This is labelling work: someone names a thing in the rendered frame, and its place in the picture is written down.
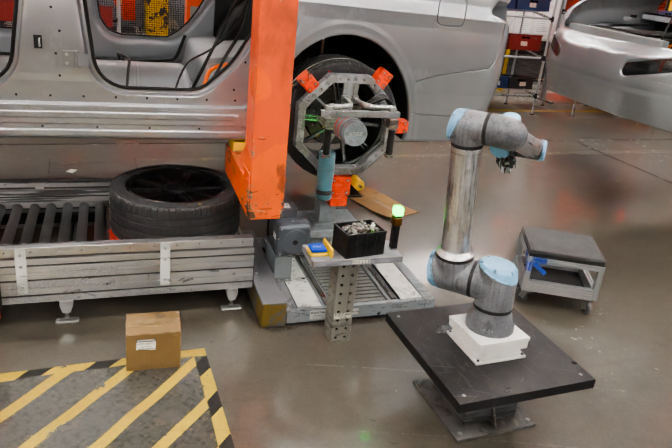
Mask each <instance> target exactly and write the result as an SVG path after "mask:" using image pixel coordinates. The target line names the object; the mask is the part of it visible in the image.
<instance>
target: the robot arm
mask: <svg viewBox="0 0 672 448"><path fill-rule="evenodd" d="M446 137H447V138H448V139H451V154H450V164H449V174H448V184H447V194H446V204H445V214H444V224H443V234H442V243H441V244H440V245H438V246H437V248H436V249H434V250H433V251H432V252H431V254H430V258H429V259H428V263H427V270H426V273H427V280H428V282H429V283H430V284H431V285H433V286H436V287H438V288H440V289H444V290H448V291H451V292H454V293H458V294H461V295H464V296H468V297H471V298H474V300H473V305H472V306H471V308H470V310H469V311H468V313H467V314H466V317H465V325H466V326H467V328H468V329H470V330H471V331H472V332H474V333H476V334H478V335H481V336H484V337H487V338H494V339H501V338H507V337H509V336H511V335H512V334H513V332H514V321H513V316H512V308H513V303H514V297H515V292H516V287H517V283H518V269H517V267H516V266H515V265H514V264H513V263H512V262H510V261H509V260H507V259H503V258H501V257H497V256H484V257H482V258H481V259H480V260H477V259H474V250H473V249H472V248H471V247H470V244H471V236H472V228H473V219H474V211H475V203H476V195H477V187H478V178H479V170H480V162H481V154H482V149H483V145H486V146H489V149H490V152H491V153H492V154H493V155H494V156H495V157H496V163H497V164H498V167H499V169H500V171H501V173H502V174H505V173H507V172H509V174H511V168H513V166H514V167H515V168H516V157H515V156H517V157H522V158H527V159H532V160H537V161H543V160H544V158H545V154H546V150H547V145H548V142H547V141H545V140H543V139H542V140H540V139H537V138H535V137H533V136H532V135H531V134H530V133H528V131H527V128H526V126H525V125H524V124H523V123H522V122H521V117H520V115H518V114H517V113H514V112H506V113H504V114H502V115H501V114H496V113H489V112H483V111H477V110H471V109H463V108H458V109H456V110H455V111H454V112H453V114H452V115H451V117H450V120H449V122H448V126H447V130H446ZM504 167H505V168H504Z"/></svg>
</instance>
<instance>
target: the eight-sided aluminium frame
mask: <svg viewBox="0 0 672 448"><path fill-rule="evenodd" d="M375 81H376V80H375V79H374V78H373V77H372V76H370V75H368V74H351V73H334V72H332V73H327V74H326V75H324V77H323V78H321V79H320V80H319V81H318V83H319V84H320V85H319V86H318V87H317V88H316V89H315V90H314V91H313V92H312V93H311V94H309V93H308V92H306V93H305V94H304V95H303V96H302V97H301V98H299V99H298V100H297V101H296V106H295V119H294V132H293V145H294V146H295V147H296V148H297V149H298V151H300V152H301V153H302V154H303V156H304V157H305V158H306V159H307V160H308V161H309V162H310V163H311V164H312V165H313V166H314V167H315V169H316V170H317V167H318V160H317V158H316V157H315V156H314V155H313V154H312V153H311V152H310V151H309V150H308V149H307V147H306V146H305V145H304V144H303V138H304V126H305V115H306V108H307V107H308V106H309V105H310V104H311V103H312V102H313V101H314V100H315V99H316V98H317V97H319V96H320V95H321V94H322V93H323V92H324V91H325V90H326V89H327V88H328V87H330V86H331V85H332V84H333V83H344V82H347V83H359V84H367V86H368V87H369V88H370V89H371V91H372V92H373V93H374V95H377V94H385V92H384V91H383V90H382V89H381V87H380V86H379V85H378V84H377V83H375ZM385 95H386V94H385ZM388 131H389V129H388V128H387V127H385V126H384V125H383V123H382V130H381V138H380V141H379V142H378V143H377V144H376V145H375V146H374V147H373V148H372V149H371V150H370V151H368V152H367V153H366V154H365V155H364V156H363V157H362V158H361V159H360V160H359V161H357V162H356V163H355V164H335V169H334V175H353V174H355V175H357V174H361V173H362V172H364V170H366V169H367V168H368V167H369V166H370V165H371V164H372V163H373V162H374V161H375V160H377V159H378V158H379V157H380V156H381V155H382V154H383V153H384V152H385V151H386V146H387V138H388Z"/></svg>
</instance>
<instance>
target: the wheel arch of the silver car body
mask: <svg viewBox="0 0 672 448"><path fill-rule="evenodd" d="M322 39H325V43H324V51H323V54H341V55H345V56H349V57H351V58H354V59H356V60H358V61H360V62H362V63H364V64H366V65H367V66H369V67H371V68H373V69H374V70H375V71H376V70H377V69H378V68H379V67H380V66H381V67H383V68H385V69H386V70H387V71H388V72H389V73H391V74H392V75H393V78H392V79H391V81H390V82H389V83H388V85H389V87H390V89H391V91H392V93H393V97H394V99H395V103H396V108H397V110H398V111H399V112H400V113H401V115H400V118H404V119H406V120H407V121H409V124H410V114H411V102H410V93H409V88H408V84H407V80H406V78H405V75H404V72H403V70H402V68H401V66H400V65H399V63H398V61H397V60H396V58H395V57H394V56H393V55H392V53H391V52H390V51H389V50H388V49H387V48H385V47H384V46H383V45H382V44H380V43H379V42H377V41H376V40H374V39H372V38H370V37H367V36H364V35H361V34H356V33H336V34H331V35H328V36H325V37H322V38H320V39H317V40H315V41H314V42H312V43H310V44H309V45H307V46H306V47H304V48H303V49H302V50H301V51H299V52H298V53H297V54H296V55H295V56H294V68H293V69H295V67H296V66H298V65H299V64H300V63H303V62H304V61H306V60H307V59H308V58H313V57H315V56H319V53H320V44H321V40H322ZM358 96H359V99H360V100H362V101H364V102H367V101H366V97H365V94H364V91H363V89H362V87H361V86H360V88H359V89H358ZM409 124H408V129H409ZM407 133H408V130H407ZM407 133H395V135H396V136H397V137H399V138H400V139H401V140H403V141H405V139H406V136H407Z"/></svg>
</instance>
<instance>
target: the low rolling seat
mask: <svg viewBox="0 0 672 448"><path fill-rule="evenodd" d="M523 248H524V251H525V254H522V249H523ZM513 262H514V265H515V266H516V267H517V269H518V281H519V285H520V288H519V289H517V291H516V297H517V299H518V300H519V301H521V302H524V301H526V300H528V299H529V293H531V292H538V293H544V294H550V295H557V296H563V297H569V298H576V299H581V303H580V310H581V312H582V313H583V314H585V315H587V314H591V312H592V305H591V303H590V302H591V301H595V302H596V300H597V297H598V293H599V290H600V286H601V283H602V279H603V276H604V272H605V269H606V268H605V265H604V264H605V263H606V260H605V259H604V257H603V255H602V253H601V252H600V250H599V248H598V247H597V245H596V243H595V242H594V240H593V238H592V236H590V235H584V234H577V233H571V232H564V231H557V230H550V229H544V228H537V227H530V226H523V227H522V230H521V231H520V234H519V238H518V243H517V247H516V252H515V256H514V260H513ZM589 271H595V272H596V276H595V279H594V281H593V279H592V277H591V275H590V273H589Z"/></svg>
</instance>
